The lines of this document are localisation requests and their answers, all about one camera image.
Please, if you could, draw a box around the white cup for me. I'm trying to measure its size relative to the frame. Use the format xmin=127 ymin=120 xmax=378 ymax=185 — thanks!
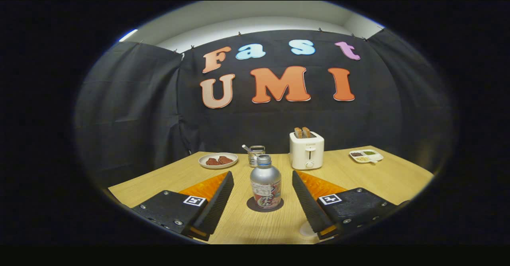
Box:
xmin=299 ymin=221 xmax=318 ymax=237

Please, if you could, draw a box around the white divided dish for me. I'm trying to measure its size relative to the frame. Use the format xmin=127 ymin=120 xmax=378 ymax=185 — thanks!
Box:
xmin=349 ymin=149 xmax=384 ymax=164

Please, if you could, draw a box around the metal wire basket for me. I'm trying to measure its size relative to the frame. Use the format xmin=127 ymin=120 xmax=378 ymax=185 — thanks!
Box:
xmin=248 ymin=145 xmax=266 ymax=168

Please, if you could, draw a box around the white toaster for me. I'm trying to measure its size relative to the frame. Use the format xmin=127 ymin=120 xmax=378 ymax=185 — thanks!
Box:
xmin=289 ymin=131 xmax=325 ymax=170

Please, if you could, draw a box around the dark brown round coaster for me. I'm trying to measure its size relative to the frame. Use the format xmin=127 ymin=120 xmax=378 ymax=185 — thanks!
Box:
xmin=246 ymin=196 xmax=284 ymax=213

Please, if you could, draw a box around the ceiling light panel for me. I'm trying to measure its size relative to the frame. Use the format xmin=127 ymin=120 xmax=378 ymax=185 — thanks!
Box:
xmin=118 ymin=29 xmax=139 ymax=43

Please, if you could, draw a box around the wooden table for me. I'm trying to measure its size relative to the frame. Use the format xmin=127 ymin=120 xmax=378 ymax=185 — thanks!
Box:
xmin=108 ymin=145 xmax=435 ymax=244

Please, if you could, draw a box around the white round plate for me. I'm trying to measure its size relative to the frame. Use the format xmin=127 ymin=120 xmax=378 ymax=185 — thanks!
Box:
xmin=198 ymin=152 xmax=239 ymax=169

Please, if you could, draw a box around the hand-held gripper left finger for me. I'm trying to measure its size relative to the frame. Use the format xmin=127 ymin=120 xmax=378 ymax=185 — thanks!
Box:
xmin=131 ymin=171 xmax=235 ymax=242

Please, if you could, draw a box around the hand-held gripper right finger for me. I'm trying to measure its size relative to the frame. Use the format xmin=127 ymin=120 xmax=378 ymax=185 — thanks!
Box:
xmin=292 ymin=170 xmax=409 ymax=241

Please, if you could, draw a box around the black backdrop cloth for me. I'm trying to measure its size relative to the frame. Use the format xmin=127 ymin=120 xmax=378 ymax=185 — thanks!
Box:
xmin=74 ymin=28 xmax=455 ymax=191

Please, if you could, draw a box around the silver juice bottle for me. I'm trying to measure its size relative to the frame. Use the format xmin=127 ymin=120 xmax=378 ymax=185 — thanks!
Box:
xmin=250 ymin=155 xmax=282 ymax=209

